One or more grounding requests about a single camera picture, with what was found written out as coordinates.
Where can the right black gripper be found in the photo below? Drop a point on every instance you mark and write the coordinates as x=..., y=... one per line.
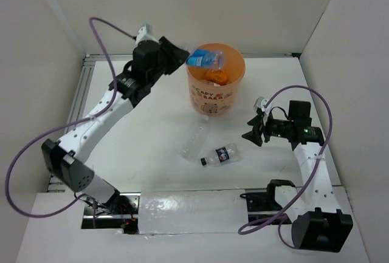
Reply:
x=254, y=135

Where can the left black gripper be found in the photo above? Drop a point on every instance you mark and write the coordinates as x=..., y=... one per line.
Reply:
x=177, y=56

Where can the small bottle black cap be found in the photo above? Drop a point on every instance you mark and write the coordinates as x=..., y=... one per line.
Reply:
x=221, y=156

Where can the clear bottle blue cap label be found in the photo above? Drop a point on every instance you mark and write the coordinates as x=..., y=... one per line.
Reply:
x=206, y=59

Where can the orange small bottle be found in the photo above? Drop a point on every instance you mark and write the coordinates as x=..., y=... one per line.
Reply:
x=217, y=76

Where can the clear crushed bottle white cap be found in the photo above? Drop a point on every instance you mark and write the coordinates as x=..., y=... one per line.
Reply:
x=195, y=138

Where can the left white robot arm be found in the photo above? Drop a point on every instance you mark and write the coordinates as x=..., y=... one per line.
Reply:
x=66, y=157

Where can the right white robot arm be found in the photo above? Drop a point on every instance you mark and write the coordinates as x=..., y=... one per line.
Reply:
x=318, y=221

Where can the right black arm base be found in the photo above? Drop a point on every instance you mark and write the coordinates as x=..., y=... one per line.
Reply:
x=260, y=205

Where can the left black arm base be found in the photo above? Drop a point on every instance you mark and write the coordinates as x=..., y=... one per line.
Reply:
x=123, y=219

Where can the orange plastic capybara bin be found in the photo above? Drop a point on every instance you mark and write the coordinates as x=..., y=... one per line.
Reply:
x=205, y=96

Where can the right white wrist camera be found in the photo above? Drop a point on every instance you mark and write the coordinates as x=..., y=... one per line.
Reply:
x=261, y=106

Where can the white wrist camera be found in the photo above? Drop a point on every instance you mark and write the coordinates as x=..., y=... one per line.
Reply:
x=261, y=106
x=145, y=33

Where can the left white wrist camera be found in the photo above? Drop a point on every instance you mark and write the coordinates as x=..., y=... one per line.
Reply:
x=145, y=33

